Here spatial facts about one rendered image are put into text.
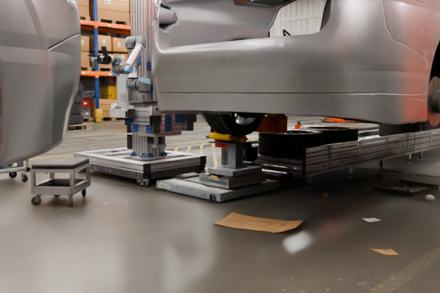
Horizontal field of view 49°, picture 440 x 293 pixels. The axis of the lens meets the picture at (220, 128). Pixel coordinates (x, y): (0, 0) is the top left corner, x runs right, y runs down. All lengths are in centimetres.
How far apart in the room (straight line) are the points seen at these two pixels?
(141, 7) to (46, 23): 392
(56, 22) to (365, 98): 167
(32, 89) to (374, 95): 176
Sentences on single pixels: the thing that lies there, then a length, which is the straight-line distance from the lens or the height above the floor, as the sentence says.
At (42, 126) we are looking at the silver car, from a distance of 132.
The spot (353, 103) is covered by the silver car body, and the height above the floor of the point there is 85.
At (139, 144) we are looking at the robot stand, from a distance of 521.
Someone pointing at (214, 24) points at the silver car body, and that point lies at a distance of 405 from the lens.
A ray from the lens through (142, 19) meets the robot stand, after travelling 517.
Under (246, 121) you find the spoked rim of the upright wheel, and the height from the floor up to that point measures 64.
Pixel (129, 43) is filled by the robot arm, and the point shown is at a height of 139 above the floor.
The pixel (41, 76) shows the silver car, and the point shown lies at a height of 95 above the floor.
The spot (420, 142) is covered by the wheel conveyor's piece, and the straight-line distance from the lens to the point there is 694.
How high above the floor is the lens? 91
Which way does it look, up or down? 4 degrees down
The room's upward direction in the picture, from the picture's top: straight up
